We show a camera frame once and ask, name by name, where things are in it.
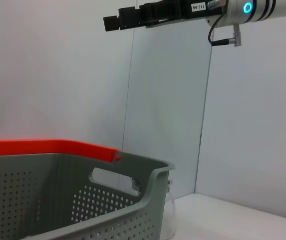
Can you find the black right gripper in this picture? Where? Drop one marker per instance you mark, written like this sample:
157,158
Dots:
182,10

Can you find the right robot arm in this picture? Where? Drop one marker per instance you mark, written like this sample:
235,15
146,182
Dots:
270,10

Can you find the grey-green perforated storage bin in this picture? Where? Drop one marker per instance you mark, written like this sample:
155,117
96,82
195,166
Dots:
58,200

